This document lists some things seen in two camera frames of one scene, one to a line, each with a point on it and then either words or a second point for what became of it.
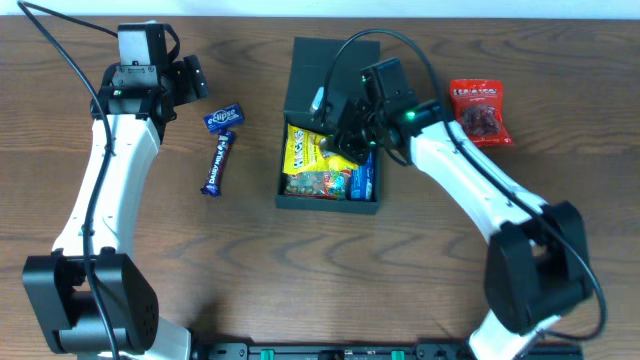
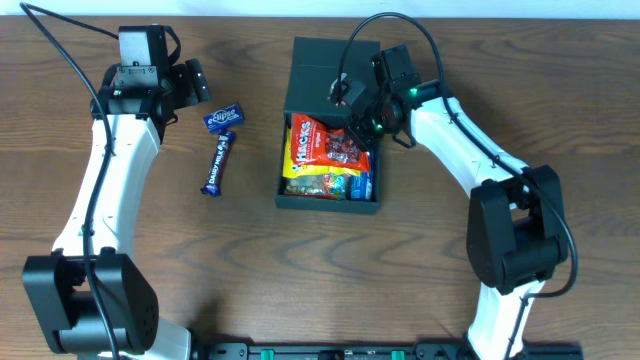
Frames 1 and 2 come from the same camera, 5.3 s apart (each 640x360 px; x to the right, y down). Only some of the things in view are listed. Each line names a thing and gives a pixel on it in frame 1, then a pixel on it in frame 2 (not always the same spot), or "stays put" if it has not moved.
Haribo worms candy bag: (333, 184) stays put
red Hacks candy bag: (477, 109) -> (312, 143)
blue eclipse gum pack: (224, 119) stays put
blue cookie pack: (362, 181) stays put
